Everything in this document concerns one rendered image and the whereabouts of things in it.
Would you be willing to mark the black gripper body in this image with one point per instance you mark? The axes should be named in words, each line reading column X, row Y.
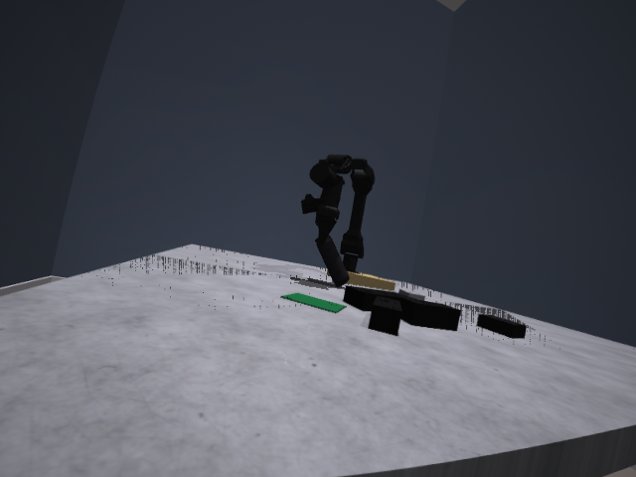
column 329, row 209

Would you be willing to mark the green flat rectangular board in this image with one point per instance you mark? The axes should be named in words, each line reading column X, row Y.
column 315, row 302

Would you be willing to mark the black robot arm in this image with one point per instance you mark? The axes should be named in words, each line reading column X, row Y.
column 324, row 174

